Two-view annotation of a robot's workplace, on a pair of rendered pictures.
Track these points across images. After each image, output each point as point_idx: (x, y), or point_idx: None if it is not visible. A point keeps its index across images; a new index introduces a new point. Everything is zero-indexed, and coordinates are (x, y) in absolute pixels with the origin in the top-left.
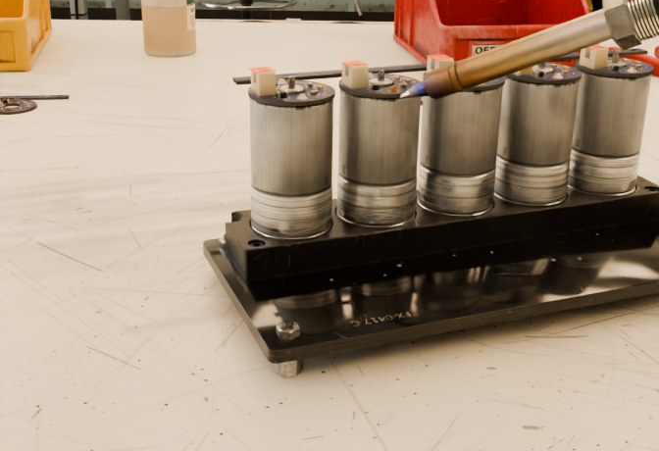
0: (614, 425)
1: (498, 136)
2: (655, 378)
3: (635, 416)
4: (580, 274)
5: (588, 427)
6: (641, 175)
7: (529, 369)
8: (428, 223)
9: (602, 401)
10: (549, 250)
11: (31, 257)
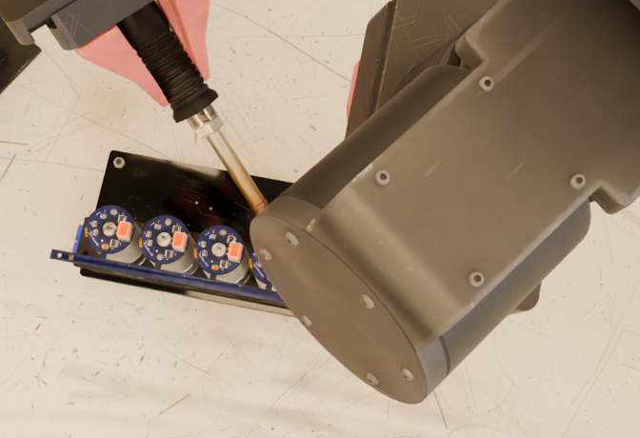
0: (281, 111)
1: (191, 258)
2: (236, 127)
3: (268, 111)
4: (211, 189)
5: (291, 115)
6: (2, 321)
7: (280, 161)
8: None
9: (271, 126)
10: (202, 219)
11: (455, 406)
